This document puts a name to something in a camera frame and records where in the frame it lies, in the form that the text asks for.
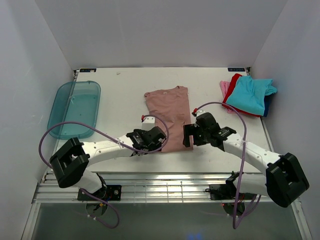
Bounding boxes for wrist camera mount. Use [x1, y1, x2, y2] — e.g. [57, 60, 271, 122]
[191, 108, 206, 118]
[141, 115, 156, 131]

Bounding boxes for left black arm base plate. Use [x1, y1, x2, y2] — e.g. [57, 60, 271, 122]
[77, 185, 122, 201]

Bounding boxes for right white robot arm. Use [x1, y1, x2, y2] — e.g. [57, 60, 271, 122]
[182, 112, 310, 208]

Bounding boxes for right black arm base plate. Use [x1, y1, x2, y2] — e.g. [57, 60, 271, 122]
[205, 184, 256, 202]

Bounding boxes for dusty pink t shirt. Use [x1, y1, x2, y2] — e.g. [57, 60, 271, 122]
[144, 86, 193, 153]

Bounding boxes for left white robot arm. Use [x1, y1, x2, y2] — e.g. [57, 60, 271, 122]
[49, 126, 167, 200]

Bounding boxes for red folded t shirt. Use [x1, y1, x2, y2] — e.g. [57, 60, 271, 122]
[223, 73, 261, 118]

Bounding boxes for teal plastic tray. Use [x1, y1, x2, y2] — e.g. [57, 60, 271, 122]
[47, 80, 101, 140]

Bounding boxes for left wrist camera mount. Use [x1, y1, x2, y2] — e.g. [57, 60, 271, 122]
[141, 115, 156, 131]

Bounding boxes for light pink folded t shirt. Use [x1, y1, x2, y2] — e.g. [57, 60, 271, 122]
[219, 81, 237, 104]

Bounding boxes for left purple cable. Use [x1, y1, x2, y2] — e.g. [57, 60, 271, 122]
[39, 113, 170, 229]

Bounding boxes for cyan folded t shirt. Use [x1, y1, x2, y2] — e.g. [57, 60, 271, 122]
[236, 75, 278, 117]

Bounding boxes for aluminium rail frame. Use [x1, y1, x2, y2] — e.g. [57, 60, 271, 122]
[22, 173, 312, 240]

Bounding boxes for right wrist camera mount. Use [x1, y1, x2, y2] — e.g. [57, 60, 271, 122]
[191, 108, 206, 118]

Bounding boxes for dark blue folded t shirt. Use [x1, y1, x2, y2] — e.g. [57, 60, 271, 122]
[262, 94, 273, 117]

